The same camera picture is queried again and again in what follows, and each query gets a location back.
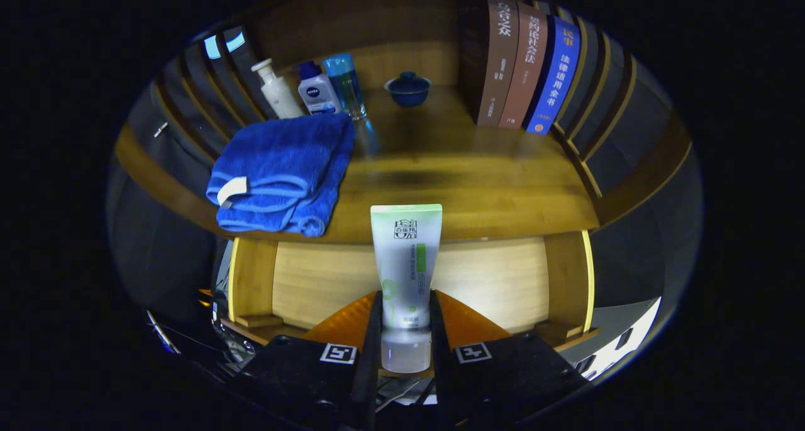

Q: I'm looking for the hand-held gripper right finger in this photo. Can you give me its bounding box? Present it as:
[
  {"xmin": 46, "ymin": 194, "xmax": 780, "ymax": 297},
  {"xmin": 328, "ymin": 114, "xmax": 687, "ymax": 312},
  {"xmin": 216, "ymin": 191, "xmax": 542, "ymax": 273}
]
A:
[{"xmin": 429, "ymin": 289, "xmax": 589, "ymax": 428}]

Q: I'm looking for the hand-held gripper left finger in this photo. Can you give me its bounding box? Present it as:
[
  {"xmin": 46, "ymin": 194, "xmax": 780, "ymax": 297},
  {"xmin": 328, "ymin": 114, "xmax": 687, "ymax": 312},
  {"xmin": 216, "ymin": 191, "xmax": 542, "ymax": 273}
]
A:
[{"xmin": 233, "ymin": 291, "xmax": 383, "ymax": 431}]

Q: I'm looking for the wooden drawer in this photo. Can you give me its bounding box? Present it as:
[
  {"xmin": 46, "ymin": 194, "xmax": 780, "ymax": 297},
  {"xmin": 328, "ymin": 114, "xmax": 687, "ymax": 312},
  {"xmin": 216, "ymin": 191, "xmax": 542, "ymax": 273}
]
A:
[{"xmin": 228, "ymin": 230, "xmax": 599, "ymax": 356}]

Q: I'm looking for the white green tube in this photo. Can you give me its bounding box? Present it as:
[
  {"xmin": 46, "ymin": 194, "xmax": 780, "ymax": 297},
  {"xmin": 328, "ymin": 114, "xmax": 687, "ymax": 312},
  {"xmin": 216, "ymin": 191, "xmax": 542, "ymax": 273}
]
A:
[{"xmin": 370, "ymin": 204, "xmax": 443, "ymax": 374}]

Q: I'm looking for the wooden countertop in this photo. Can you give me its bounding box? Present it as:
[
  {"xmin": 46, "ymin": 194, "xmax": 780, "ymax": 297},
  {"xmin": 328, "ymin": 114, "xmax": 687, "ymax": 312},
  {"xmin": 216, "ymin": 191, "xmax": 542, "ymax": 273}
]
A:
[{"xmin": 115, "ymin": 82, "xmax": 601, "ymax": 244}]

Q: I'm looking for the wooden cabinet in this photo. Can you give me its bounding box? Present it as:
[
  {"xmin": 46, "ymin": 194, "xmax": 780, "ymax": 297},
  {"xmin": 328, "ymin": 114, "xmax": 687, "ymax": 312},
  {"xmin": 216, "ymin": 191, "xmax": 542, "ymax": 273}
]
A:
[{"xmin": 113, "ymin": 0, "xmax": 692, "ymax": 356}]

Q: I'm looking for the folded blue towel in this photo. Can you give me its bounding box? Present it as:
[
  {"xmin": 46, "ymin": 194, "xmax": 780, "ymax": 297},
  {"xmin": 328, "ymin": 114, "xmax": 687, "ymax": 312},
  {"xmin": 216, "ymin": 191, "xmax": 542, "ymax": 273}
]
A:
[{"xmin": 206, "ymin": 112, "xmax": 356, "ymax": 238}]

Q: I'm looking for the blue lidded teacup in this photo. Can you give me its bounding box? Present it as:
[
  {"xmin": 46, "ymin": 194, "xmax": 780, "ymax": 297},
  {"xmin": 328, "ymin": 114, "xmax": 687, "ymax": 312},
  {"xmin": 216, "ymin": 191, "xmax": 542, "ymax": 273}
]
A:
[{"xmin": 384, "ymin": 72, "xmax": 432, "ymax": 108}]

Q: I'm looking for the white bottle with blue cap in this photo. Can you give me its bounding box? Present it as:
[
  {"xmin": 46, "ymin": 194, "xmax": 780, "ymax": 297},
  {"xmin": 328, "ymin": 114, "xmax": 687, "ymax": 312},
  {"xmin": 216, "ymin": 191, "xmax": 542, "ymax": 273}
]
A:
[{"xmin": 293, "ymin": 60, "xmax": 342, "ymax": 116}]

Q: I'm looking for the teal slim bottle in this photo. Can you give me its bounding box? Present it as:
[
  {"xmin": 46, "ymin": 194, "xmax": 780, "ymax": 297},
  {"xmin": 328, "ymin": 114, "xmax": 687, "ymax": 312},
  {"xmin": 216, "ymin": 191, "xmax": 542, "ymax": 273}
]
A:
[{"xmin": 322, "ymin": 53, "xmax": 367, "ymax": 121}]

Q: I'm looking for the white pump bottle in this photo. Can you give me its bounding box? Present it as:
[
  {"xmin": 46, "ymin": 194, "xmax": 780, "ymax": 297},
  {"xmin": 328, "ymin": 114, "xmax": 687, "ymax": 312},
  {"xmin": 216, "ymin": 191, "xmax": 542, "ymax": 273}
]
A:
[{"xmin": 251, "ymin": 58, "xmax": 304, "ymax": 120}]

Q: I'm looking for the dark brown book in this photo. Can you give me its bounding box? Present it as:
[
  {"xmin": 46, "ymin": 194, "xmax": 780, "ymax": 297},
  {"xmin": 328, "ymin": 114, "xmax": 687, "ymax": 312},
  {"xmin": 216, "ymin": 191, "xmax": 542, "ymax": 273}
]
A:
[{"xmin": 465, "ymin": 0, "xmax": 520, "ymax": 128}]

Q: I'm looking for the reddish brown book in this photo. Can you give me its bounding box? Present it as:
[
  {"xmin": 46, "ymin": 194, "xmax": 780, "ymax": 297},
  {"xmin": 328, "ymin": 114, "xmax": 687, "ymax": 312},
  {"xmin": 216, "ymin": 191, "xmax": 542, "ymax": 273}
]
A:
[{"xmin": 499, "ymin": 2, "xmax": 550, "ymax": 130}]

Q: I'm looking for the blue book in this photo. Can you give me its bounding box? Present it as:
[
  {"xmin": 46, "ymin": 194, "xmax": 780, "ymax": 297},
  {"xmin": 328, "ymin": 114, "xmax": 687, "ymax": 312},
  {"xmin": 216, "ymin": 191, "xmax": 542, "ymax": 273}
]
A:
[{"xmin": 524, "ymin": 16, "xmax": 581, "ymax": 135}]

